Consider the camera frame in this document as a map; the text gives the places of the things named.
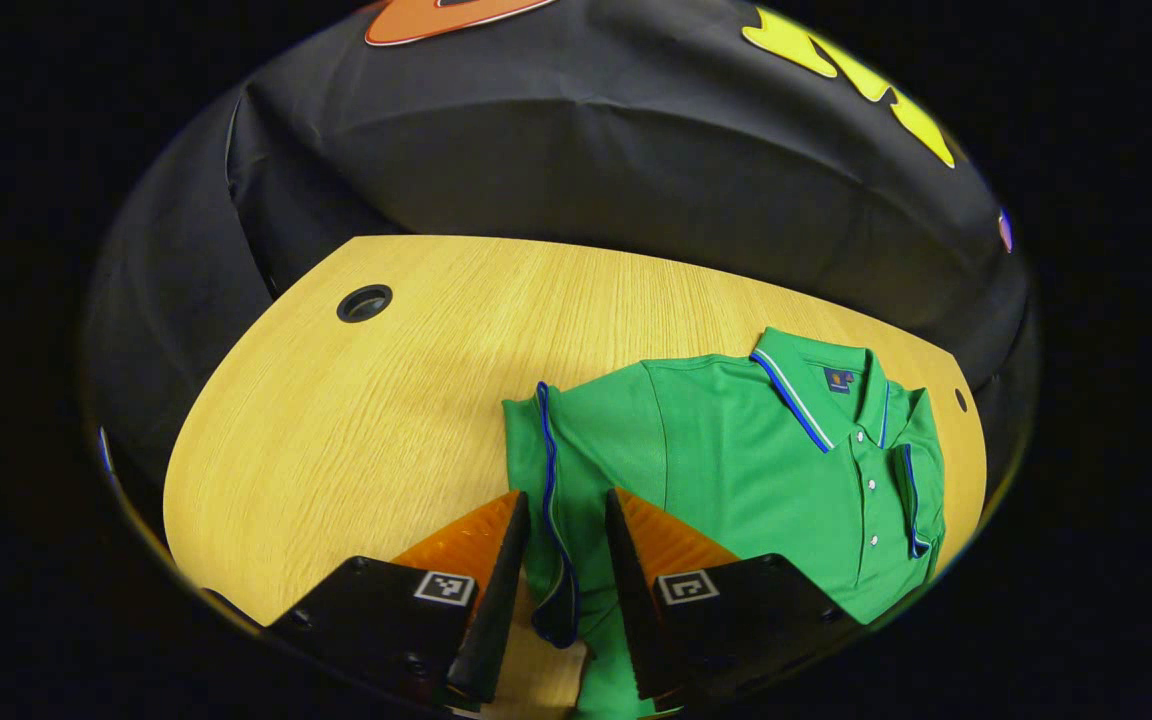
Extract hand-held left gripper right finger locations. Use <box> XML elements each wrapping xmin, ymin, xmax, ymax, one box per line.
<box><xmin>603</xmin><ymin>486</ymin><xmax>865</xmax><ymax>713</ymax></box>

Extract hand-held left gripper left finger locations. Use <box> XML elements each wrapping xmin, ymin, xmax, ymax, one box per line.
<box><xmin>261</xmin><ymin>490</ymin><xmax>533</xmax><ymax>706</ymax></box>

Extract green T-shirt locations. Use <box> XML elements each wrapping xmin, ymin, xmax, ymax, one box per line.
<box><xmin>502</xmin><ymin>326</ymin><xmax>947</xmax><ymax>720</ymax></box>

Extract black backdrop cloth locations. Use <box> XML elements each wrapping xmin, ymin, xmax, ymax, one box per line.
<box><xmin>86</xmin><ymin>0</ymin><xmax>1032</xmax><ymax>501</ymax></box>

